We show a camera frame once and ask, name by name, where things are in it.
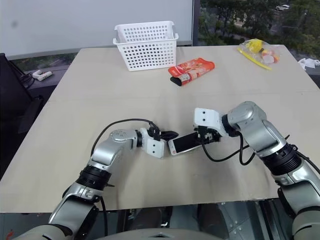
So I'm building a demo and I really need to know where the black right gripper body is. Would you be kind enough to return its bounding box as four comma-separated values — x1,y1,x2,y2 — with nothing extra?
204,126,223,144

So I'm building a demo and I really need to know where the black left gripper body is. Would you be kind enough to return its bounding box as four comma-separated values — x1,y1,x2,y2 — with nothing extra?
148,126,164,141

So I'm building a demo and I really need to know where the white smartphone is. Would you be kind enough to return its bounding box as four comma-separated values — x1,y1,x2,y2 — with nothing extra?
167,131,202,157

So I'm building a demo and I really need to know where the orange snack bag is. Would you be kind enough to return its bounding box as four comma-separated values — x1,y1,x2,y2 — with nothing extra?
167,57,216,88

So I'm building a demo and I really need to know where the white perforated plastic basket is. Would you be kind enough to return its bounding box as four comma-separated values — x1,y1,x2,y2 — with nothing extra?
112,20,180,72

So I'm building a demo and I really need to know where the clear bag with yellow items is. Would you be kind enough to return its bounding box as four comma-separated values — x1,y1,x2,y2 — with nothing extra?
237,38,281,72

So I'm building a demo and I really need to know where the grey robot torso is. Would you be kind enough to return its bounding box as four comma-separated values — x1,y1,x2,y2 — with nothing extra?
14,224,217,240

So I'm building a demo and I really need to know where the white crumpled paper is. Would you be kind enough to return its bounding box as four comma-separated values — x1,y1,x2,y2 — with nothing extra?
297,57,320,73

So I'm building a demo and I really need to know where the white power strip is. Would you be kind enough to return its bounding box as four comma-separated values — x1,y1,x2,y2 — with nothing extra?
32,70,54,82

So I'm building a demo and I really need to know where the white roller blind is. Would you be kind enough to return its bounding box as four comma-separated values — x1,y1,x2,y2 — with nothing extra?
0,0,195,61

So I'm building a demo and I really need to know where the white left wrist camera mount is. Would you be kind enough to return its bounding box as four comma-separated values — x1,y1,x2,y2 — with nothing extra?
139,127,167,159

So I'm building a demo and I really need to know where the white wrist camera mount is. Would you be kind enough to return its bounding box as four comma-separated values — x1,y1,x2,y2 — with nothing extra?
192,107,225,138
139,127,167,159

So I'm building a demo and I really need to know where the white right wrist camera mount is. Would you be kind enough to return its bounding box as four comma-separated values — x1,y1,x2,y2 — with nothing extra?
192,107,225,138

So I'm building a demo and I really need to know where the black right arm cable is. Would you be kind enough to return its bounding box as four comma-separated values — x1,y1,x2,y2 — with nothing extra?
201,131,291,166

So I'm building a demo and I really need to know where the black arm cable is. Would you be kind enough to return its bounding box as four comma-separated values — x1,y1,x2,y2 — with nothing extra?
90,119,161,157
201,131,291,166

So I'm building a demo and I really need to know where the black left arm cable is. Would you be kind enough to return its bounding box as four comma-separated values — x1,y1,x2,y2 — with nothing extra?
90,119,161,157

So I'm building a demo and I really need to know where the blind pull chain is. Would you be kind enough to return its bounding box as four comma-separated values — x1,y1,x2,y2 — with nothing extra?
191,0,196,46

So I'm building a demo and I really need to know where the black power strip cord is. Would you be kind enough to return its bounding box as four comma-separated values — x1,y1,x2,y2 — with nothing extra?
19,71,35,89

